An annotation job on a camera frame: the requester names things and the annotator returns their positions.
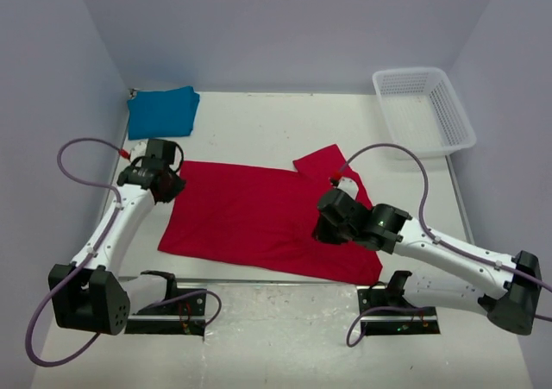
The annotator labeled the red t shirt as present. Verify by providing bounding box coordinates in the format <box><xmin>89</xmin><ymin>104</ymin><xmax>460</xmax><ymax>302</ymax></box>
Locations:
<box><xmin>158</xmin><ymin>144</ymin><xmax>382</xmax><ymax>285</ymax></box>

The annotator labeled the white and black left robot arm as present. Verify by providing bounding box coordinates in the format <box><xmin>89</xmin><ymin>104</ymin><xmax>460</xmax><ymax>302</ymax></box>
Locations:
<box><xmin>48</xmin><ymin>139</ymin><xmax>185</xmax><ymax>336</ymax></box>

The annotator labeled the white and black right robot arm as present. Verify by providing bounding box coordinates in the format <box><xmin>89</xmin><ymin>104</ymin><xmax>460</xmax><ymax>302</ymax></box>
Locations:
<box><xmin>313</xmin><ymin>188</ymin><xmax>543</xmax><ymax>336</ymax></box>

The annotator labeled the folded blue t shirt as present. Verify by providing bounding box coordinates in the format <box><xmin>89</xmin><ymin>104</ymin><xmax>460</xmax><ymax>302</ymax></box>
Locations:
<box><xmin>127</xmin><ymin>86</ymin><xmax>200</xmax><ymax>140</ymax></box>

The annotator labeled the white perforated plastic basket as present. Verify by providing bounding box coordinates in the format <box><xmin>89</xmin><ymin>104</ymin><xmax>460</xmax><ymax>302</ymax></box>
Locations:
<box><xmin>372</xmin><ymin>67</ymin><xmax>476</xmax><ymax>158</ymax></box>

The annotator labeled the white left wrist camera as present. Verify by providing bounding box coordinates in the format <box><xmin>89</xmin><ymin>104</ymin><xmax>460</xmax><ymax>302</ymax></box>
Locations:
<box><xmin>129</xmin><ymin>140</ymin><xmax>147</xmax><ymax>161</ymax></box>

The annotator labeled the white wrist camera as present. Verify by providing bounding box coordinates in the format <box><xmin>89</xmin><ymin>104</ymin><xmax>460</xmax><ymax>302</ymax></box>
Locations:
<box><xmin>129</xmin><ymin>140</ymin><xmax>147</xmax><ymax>161</ymax></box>
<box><xmin>336</xmin><ymin>177</ymin><xmax>359</xmax><ymax>199</ymax></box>

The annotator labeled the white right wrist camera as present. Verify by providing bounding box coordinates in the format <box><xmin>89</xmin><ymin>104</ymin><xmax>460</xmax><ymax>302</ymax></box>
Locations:
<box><xmin>336</xmin><ymin>177</ymin><xmax>359</xmax><ymax>199</ymax></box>

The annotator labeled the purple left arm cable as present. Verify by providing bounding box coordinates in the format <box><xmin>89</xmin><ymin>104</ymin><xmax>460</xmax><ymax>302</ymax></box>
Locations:
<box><xmin>25</xmin><ymin>136</ymin><xmax>223</xmax><ymax>367</ymax></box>

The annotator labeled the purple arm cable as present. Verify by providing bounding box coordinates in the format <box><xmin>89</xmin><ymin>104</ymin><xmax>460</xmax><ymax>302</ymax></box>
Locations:
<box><xmin>328</xmin><ymin>142</ymin><xmax>552</xmax><ymax>348</ymax></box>
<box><xmin>25</xmin><ymin>136</ymin><xmax>223</xmax><ymax>367</ymax></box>

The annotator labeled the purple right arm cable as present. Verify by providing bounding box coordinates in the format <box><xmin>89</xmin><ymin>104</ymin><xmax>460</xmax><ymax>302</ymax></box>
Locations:
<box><xmin>328</xmin><ymin>142</ymin><xmax>552</xmax><ymax>348</ymax></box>

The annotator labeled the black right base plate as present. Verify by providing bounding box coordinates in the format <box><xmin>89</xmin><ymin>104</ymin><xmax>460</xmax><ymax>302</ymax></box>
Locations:
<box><xmin>357</xmin><ymin>282</ymin><xmax>441</xmax><ymax>336</ymax></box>

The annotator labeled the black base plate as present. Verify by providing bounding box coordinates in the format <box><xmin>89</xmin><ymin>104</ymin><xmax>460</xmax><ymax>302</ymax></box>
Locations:
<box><xmin>124</xmin><ymin>293</ymin><xmax>207</xmax><ymax>337</ymax></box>
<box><xmin>357</xmin><ymin>282</ymin><xmax>441</xmax><ymax>336</ymax></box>

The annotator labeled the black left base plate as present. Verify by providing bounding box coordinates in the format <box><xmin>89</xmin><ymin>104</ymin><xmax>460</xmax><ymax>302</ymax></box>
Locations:
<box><xmin>124</xmin><ymin>293</ymin><xmax>207</xmax><ymax>337</ymax></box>

